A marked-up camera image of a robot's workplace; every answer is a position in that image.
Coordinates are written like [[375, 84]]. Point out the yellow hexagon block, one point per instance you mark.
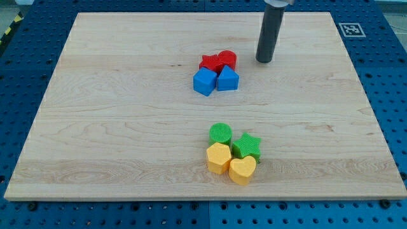
[[218, 158]]

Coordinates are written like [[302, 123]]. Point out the white fiducial marker tag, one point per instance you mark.
[[352, 30]]

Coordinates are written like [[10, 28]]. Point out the green cylinder block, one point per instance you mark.
[[221, 133]]

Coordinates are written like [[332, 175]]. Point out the red star block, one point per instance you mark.
[[211, 62]]

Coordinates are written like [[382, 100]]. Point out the blue cube block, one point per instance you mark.
[[204, 81]]

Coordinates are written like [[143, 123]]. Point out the blue triangle block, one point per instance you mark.
[[228, 79]]

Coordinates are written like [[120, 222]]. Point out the red cylinder block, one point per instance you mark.
[[228, 58]]

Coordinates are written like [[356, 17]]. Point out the yellow heart block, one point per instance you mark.
[[242, 170]]

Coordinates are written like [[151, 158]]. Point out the wooden board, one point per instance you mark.
[[120, 120]]

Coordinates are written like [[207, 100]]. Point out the green star block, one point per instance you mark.
[[246, 145]]

